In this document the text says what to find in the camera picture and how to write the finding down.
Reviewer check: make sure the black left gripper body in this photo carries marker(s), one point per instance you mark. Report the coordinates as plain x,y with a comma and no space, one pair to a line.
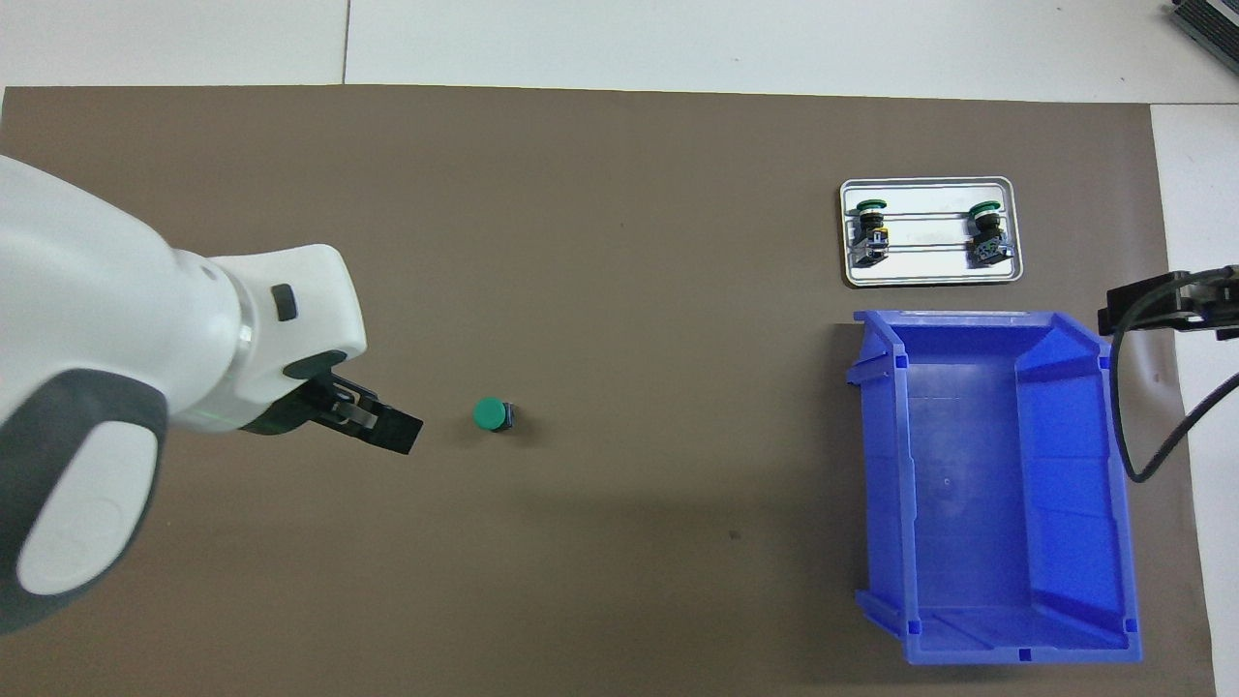
300,411

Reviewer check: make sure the green push button switch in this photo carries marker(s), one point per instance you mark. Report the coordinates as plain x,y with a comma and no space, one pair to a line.
489,413
869,232
987,237

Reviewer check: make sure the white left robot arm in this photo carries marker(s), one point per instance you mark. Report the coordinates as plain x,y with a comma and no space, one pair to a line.
116,319

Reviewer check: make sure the silver metal tray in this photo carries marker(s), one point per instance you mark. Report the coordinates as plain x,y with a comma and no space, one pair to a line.
929,274

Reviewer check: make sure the blue plastic storage bin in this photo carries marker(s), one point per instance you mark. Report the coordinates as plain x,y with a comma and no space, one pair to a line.
968,484

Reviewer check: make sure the grey ribbed device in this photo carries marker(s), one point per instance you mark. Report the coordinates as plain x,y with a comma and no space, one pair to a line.
1210,24

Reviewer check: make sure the brown table mat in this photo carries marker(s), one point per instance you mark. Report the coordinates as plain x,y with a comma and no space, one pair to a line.
678,194

